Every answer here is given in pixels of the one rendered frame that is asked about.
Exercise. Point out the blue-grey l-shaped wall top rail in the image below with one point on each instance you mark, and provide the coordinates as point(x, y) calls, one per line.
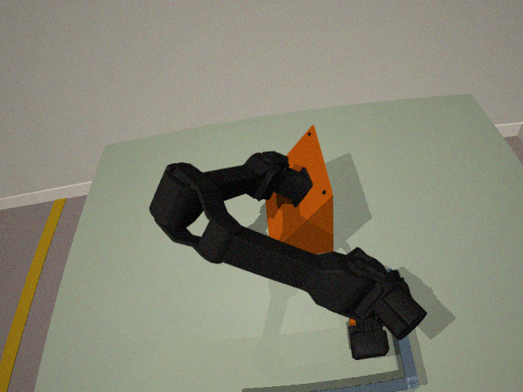
point(409, 382)

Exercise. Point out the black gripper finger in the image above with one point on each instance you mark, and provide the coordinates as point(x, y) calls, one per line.
point(352, 330)

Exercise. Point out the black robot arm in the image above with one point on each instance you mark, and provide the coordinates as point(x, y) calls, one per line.
point(335, 281)

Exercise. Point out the clear l-shaped low wall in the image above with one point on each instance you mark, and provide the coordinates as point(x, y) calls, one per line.
point(399, 364)

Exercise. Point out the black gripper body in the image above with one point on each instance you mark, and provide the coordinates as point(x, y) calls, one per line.
point(371, 341)

